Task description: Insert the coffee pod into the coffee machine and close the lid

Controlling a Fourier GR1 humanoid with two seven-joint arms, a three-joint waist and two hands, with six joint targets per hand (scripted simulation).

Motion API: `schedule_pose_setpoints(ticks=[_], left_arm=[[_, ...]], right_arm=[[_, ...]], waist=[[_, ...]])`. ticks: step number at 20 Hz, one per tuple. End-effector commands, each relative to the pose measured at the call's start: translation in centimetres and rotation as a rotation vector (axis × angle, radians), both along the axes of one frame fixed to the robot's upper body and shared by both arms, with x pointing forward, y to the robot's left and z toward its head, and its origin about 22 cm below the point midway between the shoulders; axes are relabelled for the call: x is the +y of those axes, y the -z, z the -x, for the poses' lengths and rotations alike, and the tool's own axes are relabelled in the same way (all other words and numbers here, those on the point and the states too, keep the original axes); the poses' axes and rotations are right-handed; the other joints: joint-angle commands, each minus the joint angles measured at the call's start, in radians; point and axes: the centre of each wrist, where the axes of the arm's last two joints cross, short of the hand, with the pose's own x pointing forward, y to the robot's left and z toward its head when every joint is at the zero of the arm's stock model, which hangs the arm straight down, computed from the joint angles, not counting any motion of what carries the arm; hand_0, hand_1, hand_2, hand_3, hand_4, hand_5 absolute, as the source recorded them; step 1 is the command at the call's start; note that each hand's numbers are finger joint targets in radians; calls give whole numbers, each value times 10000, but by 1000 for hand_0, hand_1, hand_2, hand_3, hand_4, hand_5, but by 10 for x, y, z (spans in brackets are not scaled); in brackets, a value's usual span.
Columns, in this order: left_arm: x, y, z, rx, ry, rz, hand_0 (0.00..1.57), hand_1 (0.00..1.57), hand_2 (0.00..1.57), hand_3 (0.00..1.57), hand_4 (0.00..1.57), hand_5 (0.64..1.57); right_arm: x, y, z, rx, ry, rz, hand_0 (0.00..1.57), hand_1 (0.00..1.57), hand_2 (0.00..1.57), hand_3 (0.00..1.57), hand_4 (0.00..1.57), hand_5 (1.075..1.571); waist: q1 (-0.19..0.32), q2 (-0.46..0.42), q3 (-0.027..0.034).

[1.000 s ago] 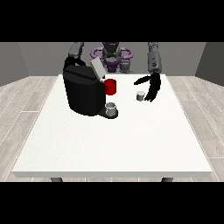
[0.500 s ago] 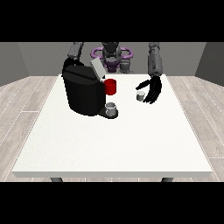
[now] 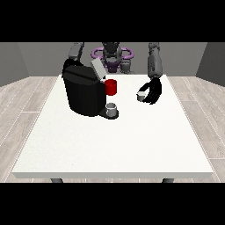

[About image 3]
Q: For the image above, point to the pale grey machine lid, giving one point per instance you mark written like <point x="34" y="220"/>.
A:
<point x="97" y="68"/>

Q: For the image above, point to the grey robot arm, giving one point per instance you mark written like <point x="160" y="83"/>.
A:
<point x="154" y="61"/>
<point x="76" y="51"/>

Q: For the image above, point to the small grey cup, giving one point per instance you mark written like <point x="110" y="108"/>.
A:
<point x="111" y="110"/>

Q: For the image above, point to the small grey coffee pod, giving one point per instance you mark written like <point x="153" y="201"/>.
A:
<point x="141" y="95"/>

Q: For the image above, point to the grey robot trunk purple rings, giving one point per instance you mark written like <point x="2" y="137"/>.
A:
<point x="112" y="58"/>

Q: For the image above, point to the black coffee machine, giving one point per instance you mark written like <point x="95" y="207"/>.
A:
<point x="83" y="92"/>

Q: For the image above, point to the red pod holder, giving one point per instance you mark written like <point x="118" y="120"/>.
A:
<point x="111" y="87"/>

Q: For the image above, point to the dark table leg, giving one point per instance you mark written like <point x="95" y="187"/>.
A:
<point x="56" y="180"/>
<point x="168" y="180"/>

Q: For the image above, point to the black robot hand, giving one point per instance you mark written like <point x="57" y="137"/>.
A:
<point x="153" y="90"/>
<point x="68" y="63"/>

